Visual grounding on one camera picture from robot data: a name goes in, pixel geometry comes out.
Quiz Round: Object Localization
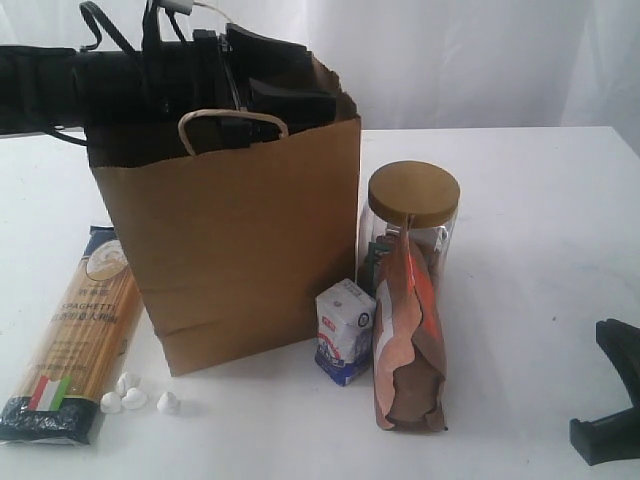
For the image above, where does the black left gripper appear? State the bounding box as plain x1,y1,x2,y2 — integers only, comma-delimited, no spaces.
193,23,336,149

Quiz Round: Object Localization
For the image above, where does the clear jar with wooden lid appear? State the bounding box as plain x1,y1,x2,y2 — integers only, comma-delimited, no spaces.
357,160,461,295

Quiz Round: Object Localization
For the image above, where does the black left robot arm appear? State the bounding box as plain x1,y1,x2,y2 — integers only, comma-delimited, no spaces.
1,2,336,141

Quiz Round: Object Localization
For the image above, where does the brown paper bag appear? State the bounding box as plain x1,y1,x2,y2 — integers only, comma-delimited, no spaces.
86,54,361,376

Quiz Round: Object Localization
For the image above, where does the brown orange paper pouch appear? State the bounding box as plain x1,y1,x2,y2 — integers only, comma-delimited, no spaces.
372,225,447,432

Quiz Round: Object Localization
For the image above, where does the white blue small packet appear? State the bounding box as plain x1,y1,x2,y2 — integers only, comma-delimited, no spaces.
315,279,376,386

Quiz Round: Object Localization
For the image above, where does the white candy piece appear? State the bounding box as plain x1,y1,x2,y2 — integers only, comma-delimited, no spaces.
121,387,148,410
156,391,181,415
100,391,122,415
115,372,141,398

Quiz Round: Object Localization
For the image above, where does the spaghetti packet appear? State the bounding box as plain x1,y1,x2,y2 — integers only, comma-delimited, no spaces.
1,226,143,445

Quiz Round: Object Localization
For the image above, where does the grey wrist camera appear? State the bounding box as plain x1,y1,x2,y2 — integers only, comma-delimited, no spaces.
158,0,195,16

